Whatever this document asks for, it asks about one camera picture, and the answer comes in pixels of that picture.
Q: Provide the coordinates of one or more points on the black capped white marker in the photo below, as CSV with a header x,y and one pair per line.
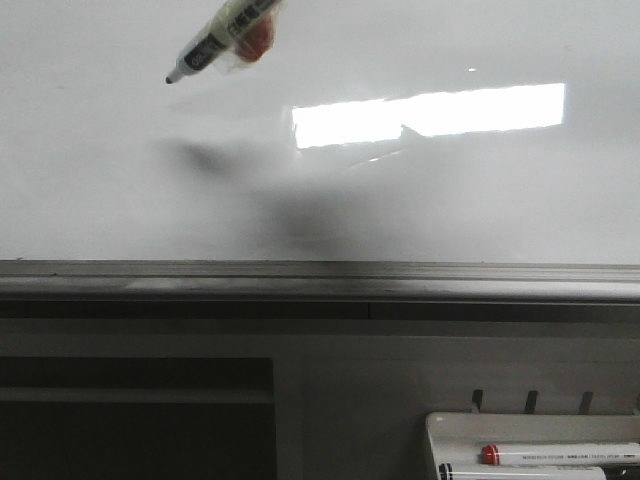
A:
x,y
490,472

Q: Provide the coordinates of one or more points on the white whiteboard with aluminium frame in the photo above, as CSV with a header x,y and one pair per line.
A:
x,y
382,149

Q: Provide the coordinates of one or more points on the black whiteboard marker with magnet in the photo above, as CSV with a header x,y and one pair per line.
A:
x,y
227,29

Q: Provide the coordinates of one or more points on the white plastic marker tray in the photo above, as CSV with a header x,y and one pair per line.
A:
x,y
459,437

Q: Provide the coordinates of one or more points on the red capped white marker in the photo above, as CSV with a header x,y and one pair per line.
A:
x,y
563,454

